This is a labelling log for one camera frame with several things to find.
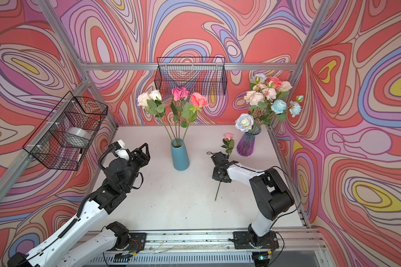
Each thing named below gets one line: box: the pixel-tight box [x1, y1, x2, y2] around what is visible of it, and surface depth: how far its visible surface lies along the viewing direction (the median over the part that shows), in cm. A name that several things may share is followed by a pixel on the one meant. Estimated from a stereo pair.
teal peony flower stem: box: [270, 95, 304, 123], surface depth 79 cm
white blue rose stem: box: [250, 73, 267, 86], surface depth 84 cm
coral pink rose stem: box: [180, 92, 210, 141], surface depth 71 cm
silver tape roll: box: [65, 126, 93, 141], surface depth 75 cm
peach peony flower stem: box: [243, 83, 277, 115], surface depth 81 cm
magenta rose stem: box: [170, 87, 190, 145], surface depth 76 cm
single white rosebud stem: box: [146, 89, 173, 141], surface depth 75 cm
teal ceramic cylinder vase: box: [170, 138, 190, 171], surface depth 88 cm
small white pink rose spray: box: [137, 89, 175, 145], surface depth 75 cm
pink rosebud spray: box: [266, 76, 283, 91], surface depth 81 cm
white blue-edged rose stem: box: [235, 112, 254, 133], surface depth 72 cm
